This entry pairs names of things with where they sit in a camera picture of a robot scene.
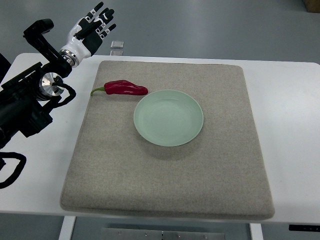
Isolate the red chili pepper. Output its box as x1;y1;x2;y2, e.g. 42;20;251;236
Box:
90;80;149;96

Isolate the white table leg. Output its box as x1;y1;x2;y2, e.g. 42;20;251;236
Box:
58;216;76;240
249;223;264;240

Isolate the black sleeved cable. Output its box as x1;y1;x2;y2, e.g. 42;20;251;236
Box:
0;151;27;190

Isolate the white table leg right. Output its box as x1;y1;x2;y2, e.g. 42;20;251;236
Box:
249;223;264;240

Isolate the beige felt mat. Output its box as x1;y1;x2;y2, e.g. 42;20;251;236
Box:
60;60;275;220

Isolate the black control panel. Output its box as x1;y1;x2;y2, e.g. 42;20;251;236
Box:
288;224;320;232

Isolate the white table leg left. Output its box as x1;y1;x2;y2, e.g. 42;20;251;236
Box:
58;216;76;240

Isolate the cardboard box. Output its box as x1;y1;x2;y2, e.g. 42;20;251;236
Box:
303;0;320;13

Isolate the light green plate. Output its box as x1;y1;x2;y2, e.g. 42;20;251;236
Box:
133;89;204;147

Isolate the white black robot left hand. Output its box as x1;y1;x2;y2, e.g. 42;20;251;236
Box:
59;2;117;68

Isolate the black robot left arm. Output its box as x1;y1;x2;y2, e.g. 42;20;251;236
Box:
0;18;76;148

